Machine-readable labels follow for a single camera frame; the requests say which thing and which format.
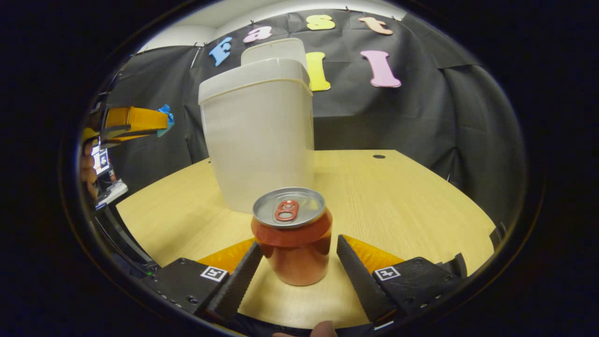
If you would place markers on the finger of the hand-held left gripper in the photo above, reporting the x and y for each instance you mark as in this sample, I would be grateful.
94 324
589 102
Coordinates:
135 118
114 133

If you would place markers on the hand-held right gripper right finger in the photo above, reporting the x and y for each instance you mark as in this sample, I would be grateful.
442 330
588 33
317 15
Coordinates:
360 281

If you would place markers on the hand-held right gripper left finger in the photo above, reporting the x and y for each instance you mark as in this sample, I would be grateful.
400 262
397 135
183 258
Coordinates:
236 285

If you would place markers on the blue paper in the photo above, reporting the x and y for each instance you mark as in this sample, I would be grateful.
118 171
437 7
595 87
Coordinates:
166 117

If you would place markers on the red pop can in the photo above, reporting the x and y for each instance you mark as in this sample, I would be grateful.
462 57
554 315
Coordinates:
295 252

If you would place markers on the white desktop garbage bin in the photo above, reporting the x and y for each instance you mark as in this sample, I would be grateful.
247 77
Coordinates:
257 140

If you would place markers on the wooden desktop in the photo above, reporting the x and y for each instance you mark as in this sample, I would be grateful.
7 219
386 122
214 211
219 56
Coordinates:
398 201

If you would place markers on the computer monitor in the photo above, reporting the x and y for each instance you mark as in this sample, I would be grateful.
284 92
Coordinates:
100 159

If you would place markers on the white side desk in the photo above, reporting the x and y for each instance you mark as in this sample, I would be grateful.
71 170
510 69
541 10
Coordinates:
112 192

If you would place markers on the black backdrop cloth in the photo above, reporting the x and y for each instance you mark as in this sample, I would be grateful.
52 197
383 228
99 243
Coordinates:
421 117

